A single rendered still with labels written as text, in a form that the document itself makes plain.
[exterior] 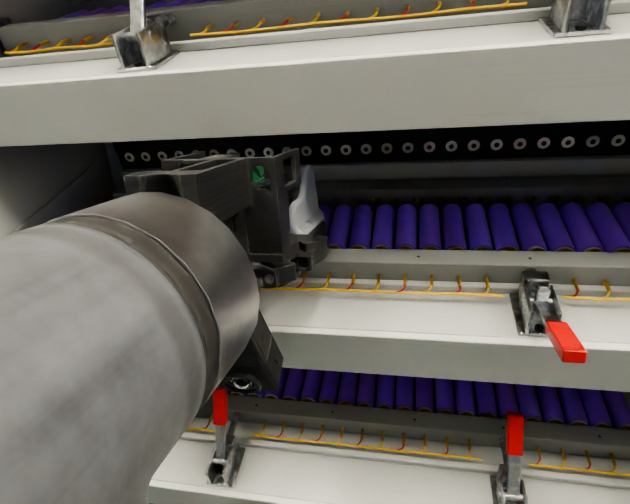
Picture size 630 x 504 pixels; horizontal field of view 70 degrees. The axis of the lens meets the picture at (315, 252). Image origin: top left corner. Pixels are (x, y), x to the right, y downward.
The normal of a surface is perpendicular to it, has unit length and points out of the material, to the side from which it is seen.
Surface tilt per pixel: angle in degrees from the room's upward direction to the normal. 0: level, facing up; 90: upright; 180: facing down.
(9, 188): 90
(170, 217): 29
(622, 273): 106
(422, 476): 16
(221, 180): 90
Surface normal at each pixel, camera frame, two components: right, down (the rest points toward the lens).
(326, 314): -0.12, -0.79
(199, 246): 0.63, -0.67
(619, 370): -0.18, 0.62
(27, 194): 0.98, 0.01
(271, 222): -0.22, 0.32
